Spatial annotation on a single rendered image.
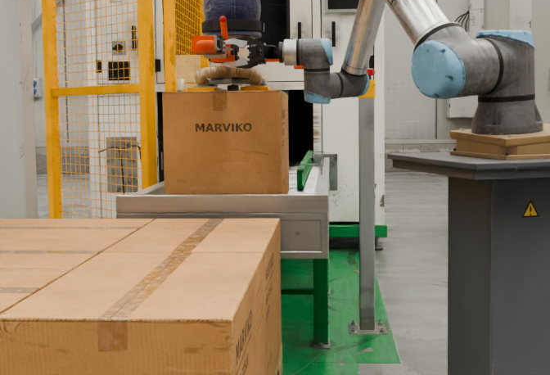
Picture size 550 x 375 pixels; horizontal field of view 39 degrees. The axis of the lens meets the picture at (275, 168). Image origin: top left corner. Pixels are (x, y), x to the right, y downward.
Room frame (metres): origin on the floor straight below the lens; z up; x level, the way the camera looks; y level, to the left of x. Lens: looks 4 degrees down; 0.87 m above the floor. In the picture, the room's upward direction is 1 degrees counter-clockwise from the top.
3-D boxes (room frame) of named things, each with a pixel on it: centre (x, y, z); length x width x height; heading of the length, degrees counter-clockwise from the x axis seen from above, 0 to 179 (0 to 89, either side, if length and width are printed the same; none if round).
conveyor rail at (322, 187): (3.66, -0.23, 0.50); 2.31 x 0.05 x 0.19; 176
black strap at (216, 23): (2.90, 0.15, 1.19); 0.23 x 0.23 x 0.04
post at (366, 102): (3.05, -0.36, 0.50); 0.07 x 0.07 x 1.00; 86
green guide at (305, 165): (4.01, -0.20, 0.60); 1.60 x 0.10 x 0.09; 176
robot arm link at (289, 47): (2.64, -0.05, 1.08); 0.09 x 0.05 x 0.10; 176
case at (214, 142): (2.88, 0.16, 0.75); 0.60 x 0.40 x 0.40; 177
